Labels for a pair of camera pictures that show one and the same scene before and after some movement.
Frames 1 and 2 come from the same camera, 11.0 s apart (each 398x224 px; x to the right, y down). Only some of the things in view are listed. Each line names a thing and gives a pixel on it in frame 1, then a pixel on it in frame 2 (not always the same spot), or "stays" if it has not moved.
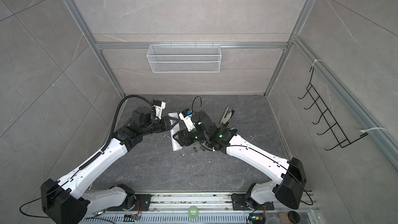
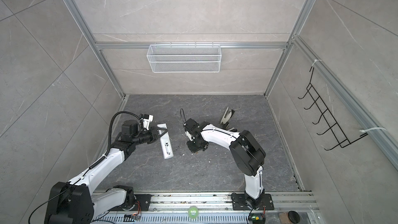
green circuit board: x=257 y=218 stays
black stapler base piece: x=232 y=129 stays
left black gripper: x=166 y=123 → x=154 y=134
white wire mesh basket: x=184 y=58 stays
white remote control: x=175 y=145 → x=165 y=142
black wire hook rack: x=333 y=130 stays
